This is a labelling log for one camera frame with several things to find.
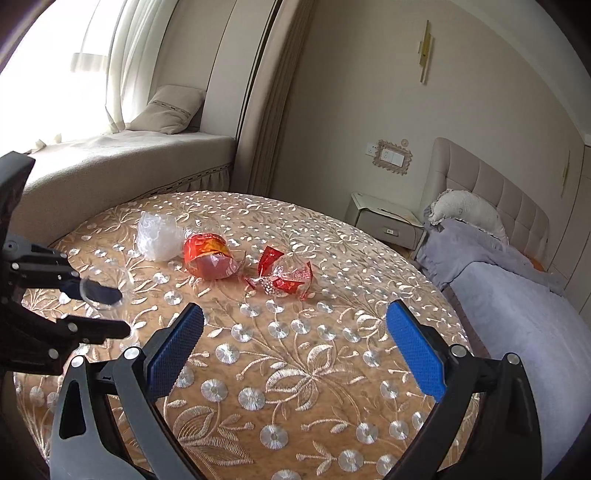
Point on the white frilled pillow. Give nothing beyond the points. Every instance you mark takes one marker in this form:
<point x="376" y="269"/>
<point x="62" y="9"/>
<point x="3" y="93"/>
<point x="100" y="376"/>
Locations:
<point x="466" y="212"/>

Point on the beige window seat cover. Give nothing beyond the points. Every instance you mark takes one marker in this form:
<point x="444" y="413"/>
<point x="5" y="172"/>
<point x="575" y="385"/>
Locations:
<point x="138" y="157"/>

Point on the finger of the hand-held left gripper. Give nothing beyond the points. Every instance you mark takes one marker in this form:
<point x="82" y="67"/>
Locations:
<point x="101" y="330"/>
<point x="69" y="285"/>

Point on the beige cushion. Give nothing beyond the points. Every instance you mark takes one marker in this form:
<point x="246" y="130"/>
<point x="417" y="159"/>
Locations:
<point x="168" y="108"/>

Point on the bed with grey duvet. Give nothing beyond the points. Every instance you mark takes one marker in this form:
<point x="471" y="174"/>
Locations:
<point x="517" y="323"/>

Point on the grey nightstand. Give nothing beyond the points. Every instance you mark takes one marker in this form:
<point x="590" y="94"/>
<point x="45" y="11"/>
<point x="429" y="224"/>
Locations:
<point x="383" y="224"/>

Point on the clear plastic bag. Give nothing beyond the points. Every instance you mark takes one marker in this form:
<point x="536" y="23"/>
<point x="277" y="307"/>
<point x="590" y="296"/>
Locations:
<point x="159" y="235"/>

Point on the red orange foil wrapper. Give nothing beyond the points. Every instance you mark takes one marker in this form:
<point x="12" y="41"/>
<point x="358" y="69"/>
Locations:
<point x="210" y="256"/>

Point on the clear plastic wrapper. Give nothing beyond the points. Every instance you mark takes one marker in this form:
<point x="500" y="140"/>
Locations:
<point x="99" y="286"/>

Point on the beige tufted headboard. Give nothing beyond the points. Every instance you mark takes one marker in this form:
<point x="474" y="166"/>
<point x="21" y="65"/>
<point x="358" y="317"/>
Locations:
<point x="498" y="184"/>

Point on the beige wardrobe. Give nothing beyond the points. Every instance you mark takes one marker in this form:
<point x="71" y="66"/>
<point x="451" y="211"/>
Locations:
<point x="575" y="221"/>

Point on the framed wall switch panel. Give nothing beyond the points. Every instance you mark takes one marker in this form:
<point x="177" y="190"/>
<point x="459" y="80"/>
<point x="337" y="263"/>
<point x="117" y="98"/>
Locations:
<point x="394" y="157"/>

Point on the round embroidered table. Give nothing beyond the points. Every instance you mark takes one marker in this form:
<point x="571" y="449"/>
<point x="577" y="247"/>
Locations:
<point x="295" y="360"/>

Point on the red clear candy wrapper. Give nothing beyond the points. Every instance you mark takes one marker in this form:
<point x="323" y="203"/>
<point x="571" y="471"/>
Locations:
<point x="286" y="272"/>

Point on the cream sheer curtain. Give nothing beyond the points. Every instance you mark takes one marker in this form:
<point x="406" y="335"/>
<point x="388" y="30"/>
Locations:
<point x="138" y="60"/>

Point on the gold wall lamp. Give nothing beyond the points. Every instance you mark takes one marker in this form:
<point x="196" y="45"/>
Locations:
<point x="565" y="170"/>
<point x="426" y="50"/>

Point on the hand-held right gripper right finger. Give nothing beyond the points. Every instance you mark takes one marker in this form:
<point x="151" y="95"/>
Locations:
<point x="415" y="350"/>

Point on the orange cushion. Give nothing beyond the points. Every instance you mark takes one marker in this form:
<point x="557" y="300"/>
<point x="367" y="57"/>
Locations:
<point x="536" y="264"/>

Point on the white wall socket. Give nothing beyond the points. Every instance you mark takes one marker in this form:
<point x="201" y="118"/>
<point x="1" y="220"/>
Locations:
<point x="372" y="148"/>

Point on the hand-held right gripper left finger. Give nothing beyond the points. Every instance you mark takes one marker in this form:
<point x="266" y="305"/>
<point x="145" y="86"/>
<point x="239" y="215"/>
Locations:
<point x="178" y="350"/>

